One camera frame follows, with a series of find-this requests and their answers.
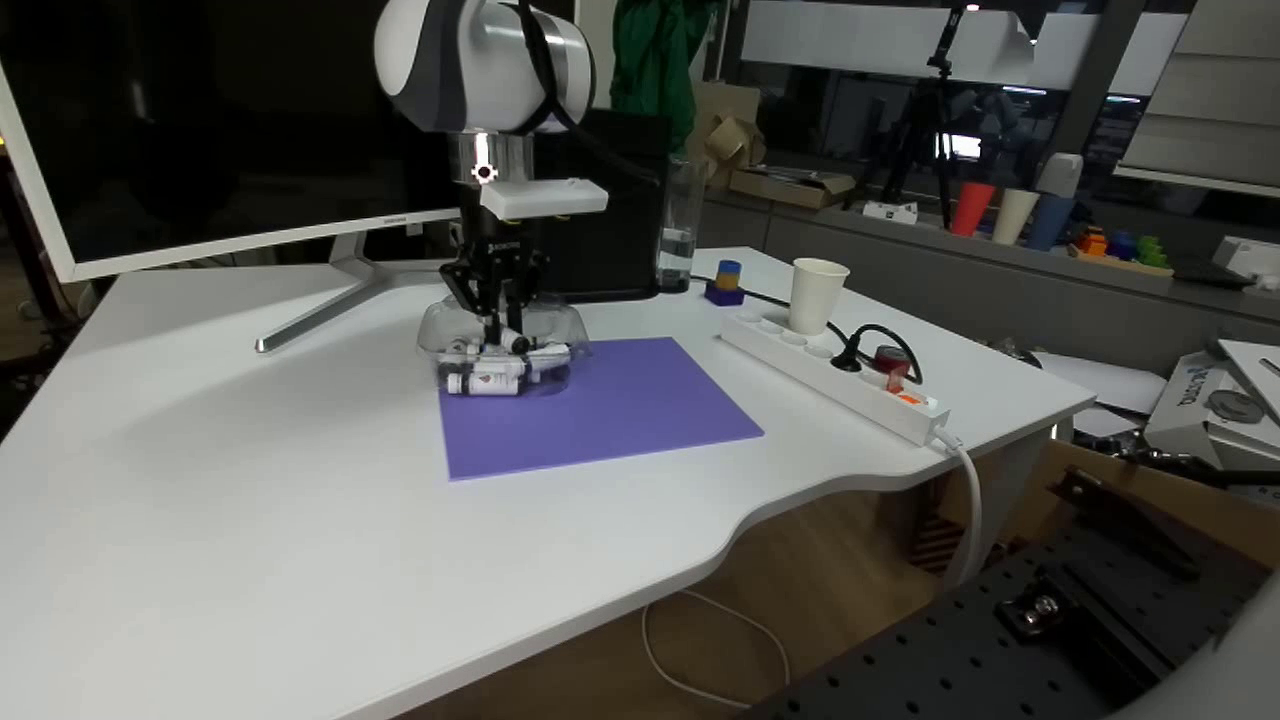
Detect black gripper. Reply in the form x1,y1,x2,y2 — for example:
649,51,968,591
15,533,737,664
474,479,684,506
440,213,547,362

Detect clear plastic bowl box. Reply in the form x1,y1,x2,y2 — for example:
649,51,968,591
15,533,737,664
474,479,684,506
415,289,590,401

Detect black speaker box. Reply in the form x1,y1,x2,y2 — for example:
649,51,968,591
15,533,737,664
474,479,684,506
528,106,674,303

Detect purple square mat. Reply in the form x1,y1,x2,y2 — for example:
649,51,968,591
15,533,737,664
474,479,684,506
436,331,768,484

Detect silver monitor stand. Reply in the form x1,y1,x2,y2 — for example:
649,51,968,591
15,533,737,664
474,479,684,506
251,237,400,362

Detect clear water bottle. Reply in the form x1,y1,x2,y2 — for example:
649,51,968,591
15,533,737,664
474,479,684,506
657,147,709,291

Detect blue yellow stacked toy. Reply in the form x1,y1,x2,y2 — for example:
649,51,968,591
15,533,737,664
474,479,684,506
702,255,746,308

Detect cardboard wooden model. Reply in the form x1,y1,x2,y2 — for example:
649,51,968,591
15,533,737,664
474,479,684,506
692,80,768,193

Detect green hanging cloth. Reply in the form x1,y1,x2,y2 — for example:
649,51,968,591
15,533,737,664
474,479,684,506
609,0,723,152

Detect white paper cup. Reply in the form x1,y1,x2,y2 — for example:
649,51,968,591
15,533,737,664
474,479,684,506
786,255,853,340

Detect white power strip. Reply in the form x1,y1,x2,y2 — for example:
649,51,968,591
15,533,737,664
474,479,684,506
713,316,951,451

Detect white framed computer monitor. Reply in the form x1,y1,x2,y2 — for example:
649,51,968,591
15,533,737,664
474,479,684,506
0,0,590,289

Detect red plug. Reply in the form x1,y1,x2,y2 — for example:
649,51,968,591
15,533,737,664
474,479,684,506
867,340,917,379

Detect red plastic cup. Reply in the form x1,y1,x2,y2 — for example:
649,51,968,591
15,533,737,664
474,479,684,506
948,181,1001,241

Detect cream plastic cup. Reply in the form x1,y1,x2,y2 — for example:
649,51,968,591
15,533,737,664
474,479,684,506
989,183,1045,249

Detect blue plastic cup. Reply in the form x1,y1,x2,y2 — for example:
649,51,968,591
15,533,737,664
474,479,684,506
1023,187,1081,255

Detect black perforated board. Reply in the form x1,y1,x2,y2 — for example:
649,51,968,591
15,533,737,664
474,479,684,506
746,535,1271,720

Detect printed paper sheets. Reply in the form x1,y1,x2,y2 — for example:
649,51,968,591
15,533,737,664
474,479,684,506
1138,337,1280,471

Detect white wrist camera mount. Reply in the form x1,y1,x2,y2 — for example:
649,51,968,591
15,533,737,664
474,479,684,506
474,177,613,225

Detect black plug with cable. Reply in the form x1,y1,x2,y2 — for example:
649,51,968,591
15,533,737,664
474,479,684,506
823,322,926,383

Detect thin white cable loop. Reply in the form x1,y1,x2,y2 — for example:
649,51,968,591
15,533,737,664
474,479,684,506
634,587,795,717

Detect black camera tripod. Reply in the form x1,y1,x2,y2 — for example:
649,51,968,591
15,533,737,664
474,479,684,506
884,0,982,234

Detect white power strip cable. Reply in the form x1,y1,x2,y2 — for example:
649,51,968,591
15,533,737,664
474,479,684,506
923,426,992,591

